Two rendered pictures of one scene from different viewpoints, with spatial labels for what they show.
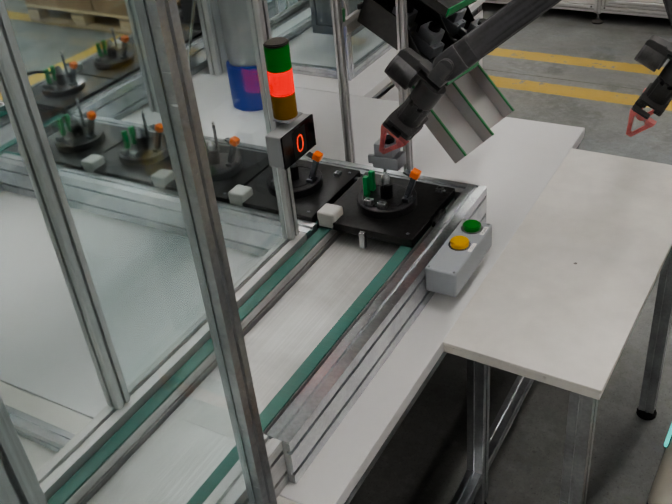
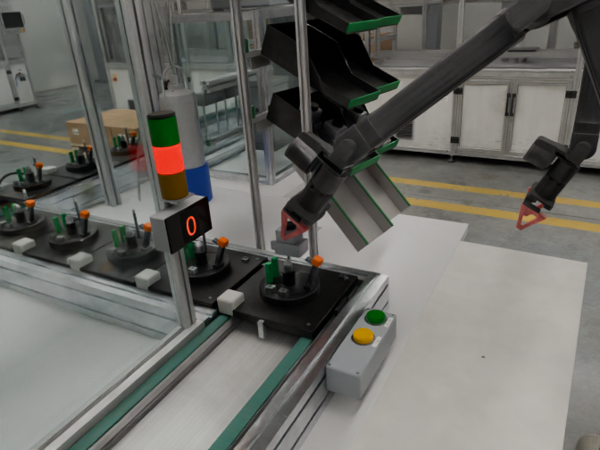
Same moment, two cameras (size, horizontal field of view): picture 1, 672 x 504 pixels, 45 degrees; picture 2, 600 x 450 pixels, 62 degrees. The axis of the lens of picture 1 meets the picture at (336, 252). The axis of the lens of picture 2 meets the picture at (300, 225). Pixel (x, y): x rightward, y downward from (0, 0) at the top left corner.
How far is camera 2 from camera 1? 0.75 m
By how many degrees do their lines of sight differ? 10
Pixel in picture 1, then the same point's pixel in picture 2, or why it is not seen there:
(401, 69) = (301, 152)
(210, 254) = not seen: outside the picture
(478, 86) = (378, 184)
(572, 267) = (480, 362)
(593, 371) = not seen: outside the picture
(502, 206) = (403, 293)
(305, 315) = (186, 422)
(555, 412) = not seen: outside the picture
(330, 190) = (236, 276)
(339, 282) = (232, 379)
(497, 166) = (395, 255)
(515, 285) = (423, 382)
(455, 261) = (359, 358)
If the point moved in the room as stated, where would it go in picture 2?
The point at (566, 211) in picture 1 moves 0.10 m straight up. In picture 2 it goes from (464, 299) to (468, 265)
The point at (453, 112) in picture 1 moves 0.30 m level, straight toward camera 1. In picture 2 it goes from (355, 204) to (356, 257)
